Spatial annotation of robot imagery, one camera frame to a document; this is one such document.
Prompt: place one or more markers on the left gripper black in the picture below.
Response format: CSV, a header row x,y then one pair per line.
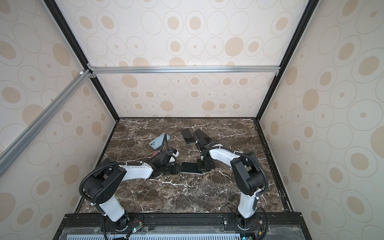
x,y
177,168

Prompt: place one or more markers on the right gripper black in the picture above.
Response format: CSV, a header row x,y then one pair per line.
x,y
199,163

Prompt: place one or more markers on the black phone silver edge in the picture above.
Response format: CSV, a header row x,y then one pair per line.
x,y
189,167

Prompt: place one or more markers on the light blue case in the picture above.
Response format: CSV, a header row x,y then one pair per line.
x,y
161,141
190,173

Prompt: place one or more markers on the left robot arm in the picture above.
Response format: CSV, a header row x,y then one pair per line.
x,y
100,185

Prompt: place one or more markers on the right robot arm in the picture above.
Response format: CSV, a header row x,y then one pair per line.
x,y
250,176

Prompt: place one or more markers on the black phone purple edge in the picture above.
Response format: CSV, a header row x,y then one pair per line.
x,y
199,134

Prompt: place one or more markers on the black phone grey edge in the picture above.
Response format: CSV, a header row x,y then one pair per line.
x,y
188,136

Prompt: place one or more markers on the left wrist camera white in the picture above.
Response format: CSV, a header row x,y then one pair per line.
x,y
174,154

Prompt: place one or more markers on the black base frame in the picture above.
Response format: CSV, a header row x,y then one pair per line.
x,y
184,226

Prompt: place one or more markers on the horizontal aluminium rail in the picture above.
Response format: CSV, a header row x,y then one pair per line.
x,y
184,70

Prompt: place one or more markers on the left slanted aluminium rail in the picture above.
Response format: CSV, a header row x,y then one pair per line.
x,y
26,137

